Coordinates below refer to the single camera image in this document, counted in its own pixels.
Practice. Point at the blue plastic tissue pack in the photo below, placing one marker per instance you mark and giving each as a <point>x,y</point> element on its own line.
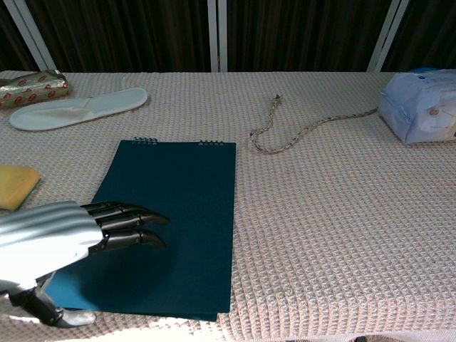
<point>420,107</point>

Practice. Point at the white disposable slipper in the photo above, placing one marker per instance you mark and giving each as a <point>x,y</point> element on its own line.
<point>76,108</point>

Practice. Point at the dark teal spiral notebook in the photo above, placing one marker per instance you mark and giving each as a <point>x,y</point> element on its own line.
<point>171,213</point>

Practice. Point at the yellow green sponge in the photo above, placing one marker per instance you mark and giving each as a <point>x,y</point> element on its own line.
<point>16,187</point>

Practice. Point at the pink waffle-weave table cloth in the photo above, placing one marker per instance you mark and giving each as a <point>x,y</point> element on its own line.
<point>320,231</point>

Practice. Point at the gold red patterned wrapped package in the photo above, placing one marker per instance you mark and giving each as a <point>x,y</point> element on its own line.
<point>30,89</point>

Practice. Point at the white metal frame post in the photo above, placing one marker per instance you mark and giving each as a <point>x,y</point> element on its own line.
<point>386,35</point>
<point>28,33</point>
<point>217,35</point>

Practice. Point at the dark brown curtain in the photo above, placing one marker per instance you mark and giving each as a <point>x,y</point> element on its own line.
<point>132,35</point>

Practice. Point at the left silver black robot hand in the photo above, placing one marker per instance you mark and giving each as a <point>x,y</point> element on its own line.
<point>46,235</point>

